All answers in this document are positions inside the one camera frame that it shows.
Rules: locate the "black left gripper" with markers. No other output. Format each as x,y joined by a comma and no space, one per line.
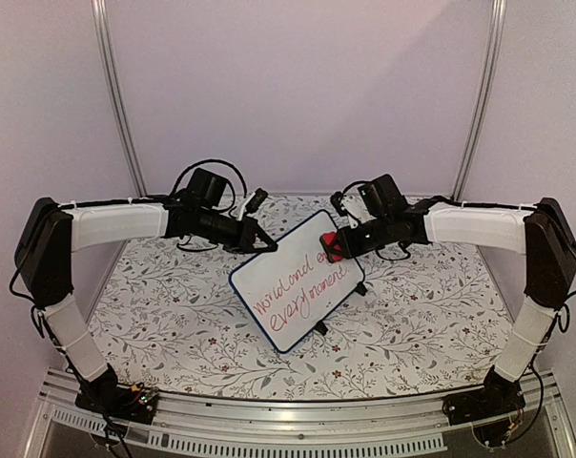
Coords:
252,229

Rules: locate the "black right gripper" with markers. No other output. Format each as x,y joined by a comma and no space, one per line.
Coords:
349,248

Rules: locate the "red whiteboard eraser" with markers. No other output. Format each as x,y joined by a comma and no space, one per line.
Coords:
329,240

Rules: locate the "small whiteboard blue frame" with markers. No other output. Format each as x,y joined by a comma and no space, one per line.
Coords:
289,292

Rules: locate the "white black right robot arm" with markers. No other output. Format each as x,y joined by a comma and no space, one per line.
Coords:
540,232

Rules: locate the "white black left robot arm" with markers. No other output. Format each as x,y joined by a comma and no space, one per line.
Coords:
55,234

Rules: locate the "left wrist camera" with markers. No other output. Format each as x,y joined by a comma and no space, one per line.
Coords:
250,204

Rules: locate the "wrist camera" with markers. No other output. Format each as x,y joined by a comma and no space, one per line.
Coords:
250,204
380,196

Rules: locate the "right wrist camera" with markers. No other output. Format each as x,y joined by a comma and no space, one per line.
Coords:
380,196

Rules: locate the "front aluminium rail frame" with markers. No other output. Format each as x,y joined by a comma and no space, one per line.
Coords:
200,426

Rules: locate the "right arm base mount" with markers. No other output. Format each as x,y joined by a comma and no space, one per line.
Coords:
497,396

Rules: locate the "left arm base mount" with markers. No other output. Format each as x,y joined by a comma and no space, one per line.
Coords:
107,396

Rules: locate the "left rear aluminium post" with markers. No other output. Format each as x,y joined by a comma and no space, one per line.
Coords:
102,26

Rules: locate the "aluminium post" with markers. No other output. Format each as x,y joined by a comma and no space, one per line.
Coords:
490,63
102,26

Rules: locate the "right rear aluminium post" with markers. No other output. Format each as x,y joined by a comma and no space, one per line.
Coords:
490,63

